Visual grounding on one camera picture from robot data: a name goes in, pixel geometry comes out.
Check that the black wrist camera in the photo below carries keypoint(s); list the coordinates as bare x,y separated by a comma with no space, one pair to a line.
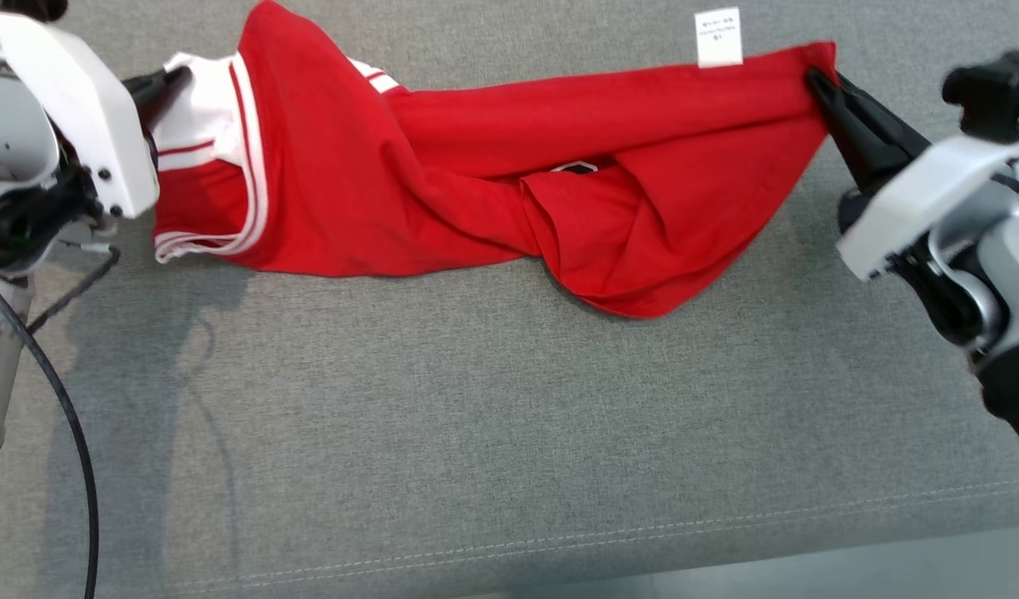
987,91
22,7

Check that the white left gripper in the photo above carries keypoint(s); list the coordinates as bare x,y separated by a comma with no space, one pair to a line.
93,125

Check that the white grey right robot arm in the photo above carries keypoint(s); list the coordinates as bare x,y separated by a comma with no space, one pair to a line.
1016,274

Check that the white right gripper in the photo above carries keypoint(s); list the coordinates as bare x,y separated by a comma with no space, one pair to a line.
933,195

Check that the red basketball jersey number 23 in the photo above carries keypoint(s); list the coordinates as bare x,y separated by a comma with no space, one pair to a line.
476,166

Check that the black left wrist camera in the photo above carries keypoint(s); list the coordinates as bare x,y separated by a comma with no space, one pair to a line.
22,7

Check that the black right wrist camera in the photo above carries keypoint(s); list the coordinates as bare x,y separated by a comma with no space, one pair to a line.
987,91

